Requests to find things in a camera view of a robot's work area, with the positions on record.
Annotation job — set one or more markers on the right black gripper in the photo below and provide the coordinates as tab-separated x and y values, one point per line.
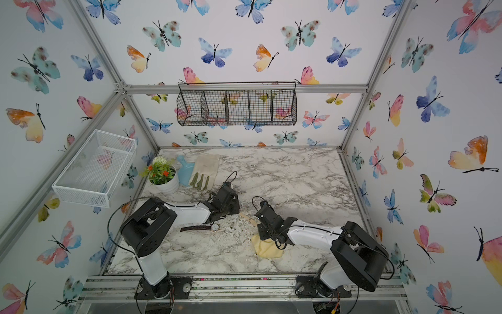
260	231

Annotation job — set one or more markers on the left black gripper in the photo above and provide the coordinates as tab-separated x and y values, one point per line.
235	205

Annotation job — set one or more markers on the yellow cloth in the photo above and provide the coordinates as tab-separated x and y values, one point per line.
266	249

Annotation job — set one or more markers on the brown strap gold watch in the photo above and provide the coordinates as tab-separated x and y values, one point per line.
213	228

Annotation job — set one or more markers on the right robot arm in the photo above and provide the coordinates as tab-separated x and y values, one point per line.
358	258

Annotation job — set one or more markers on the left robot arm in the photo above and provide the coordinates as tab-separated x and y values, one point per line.
147	227

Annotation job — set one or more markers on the wooden stick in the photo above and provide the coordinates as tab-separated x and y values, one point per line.
248	219

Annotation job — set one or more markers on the beige green garden glove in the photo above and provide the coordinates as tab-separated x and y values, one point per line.
204	172

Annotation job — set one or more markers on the light blue scoop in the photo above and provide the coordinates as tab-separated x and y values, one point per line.
185	171

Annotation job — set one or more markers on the white pot with flowers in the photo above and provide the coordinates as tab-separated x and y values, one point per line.
162	174

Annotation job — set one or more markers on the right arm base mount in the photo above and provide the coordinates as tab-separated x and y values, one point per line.
312	287

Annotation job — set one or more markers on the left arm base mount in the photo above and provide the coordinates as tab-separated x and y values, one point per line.
164	288

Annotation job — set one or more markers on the black wire wall basket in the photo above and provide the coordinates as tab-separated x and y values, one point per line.
237	104

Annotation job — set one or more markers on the white mesh wall basket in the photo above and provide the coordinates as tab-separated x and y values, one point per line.
92	175

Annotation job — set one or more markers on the aluminium front rail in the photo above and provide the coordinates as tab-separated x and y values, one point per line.
235	288

